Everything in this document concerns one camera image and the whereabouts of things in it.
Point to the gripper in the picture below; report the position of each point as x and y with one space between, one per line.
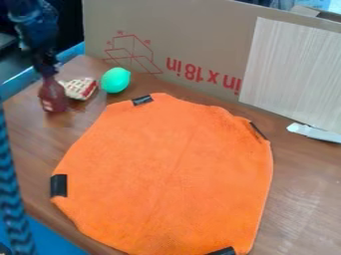
45 63

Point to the brown toy bottle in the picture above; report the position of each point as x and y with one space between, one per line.
53 96

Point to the orange cloth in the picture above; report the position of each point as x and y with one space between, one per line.
164 172

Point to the toy pie slice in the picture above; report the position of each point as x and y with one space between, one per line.
80 87

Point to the green toy ball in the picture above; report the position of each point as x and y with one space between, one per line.
115 80

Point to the cardboard box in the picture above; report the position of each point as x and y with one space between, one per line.
195 43

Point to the light wooden board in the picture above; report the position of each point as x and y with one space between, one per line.
293 69

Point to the white cardboard piece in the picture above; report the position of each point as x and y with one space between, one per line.
316 132

